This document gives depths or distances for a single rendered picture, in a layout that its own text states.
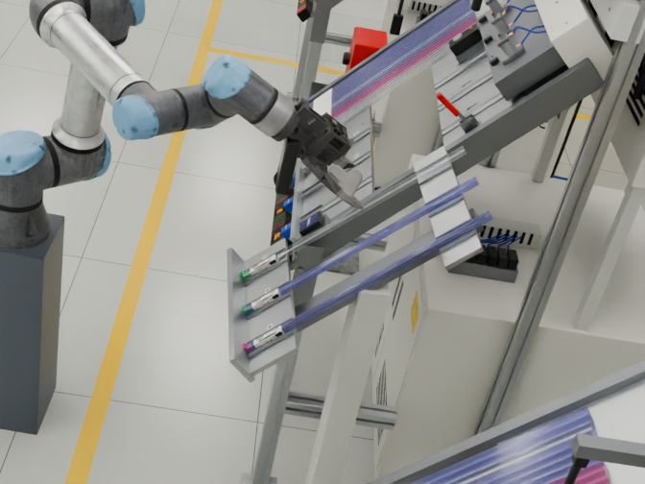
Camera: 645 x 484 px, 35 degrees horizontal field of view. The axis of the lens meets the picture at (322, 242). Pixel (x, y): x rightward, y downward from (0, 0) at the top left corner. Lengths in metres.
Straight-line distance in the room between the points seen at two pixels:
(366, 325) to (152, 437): 0.91
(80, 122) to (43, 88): 1.95
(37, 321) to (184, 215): 1.18
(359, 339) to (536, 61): 0.63
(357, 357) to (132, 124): 0.65
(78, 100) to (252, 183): 1.60
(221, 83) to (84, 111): 0.59
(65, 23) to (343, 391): 0.89
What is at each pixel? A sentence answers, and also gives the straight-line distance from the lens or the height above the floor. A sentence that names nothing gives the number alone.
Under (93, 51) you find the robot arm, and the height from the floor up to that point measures 1.14.
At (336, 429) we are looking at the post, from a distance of 2.16.
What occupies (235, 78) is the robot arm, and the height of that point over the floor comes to 1.19.
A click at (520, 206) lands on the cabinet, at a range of 2.76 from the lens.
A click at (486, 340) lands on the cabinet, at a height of 0.56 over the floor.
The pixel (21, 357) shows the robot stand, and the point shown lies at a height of 0.25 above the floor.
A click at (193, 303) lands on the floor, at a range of 3.14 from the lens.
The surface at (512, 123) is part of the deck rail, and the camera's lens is 2.05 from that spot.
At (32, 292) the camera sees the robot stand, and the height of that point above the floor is 0.45.
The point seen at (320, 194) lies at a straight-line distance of 2.31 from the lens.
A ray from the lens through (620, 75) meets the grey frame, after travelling 2.00.
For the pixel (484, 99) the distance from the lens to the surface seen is 2.16.
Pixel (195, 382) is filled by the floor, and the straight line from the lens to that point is 2.88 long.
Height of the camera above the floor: 1.95
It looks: 34 degrees down
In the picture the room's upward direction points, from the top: 13 degrees clockwise
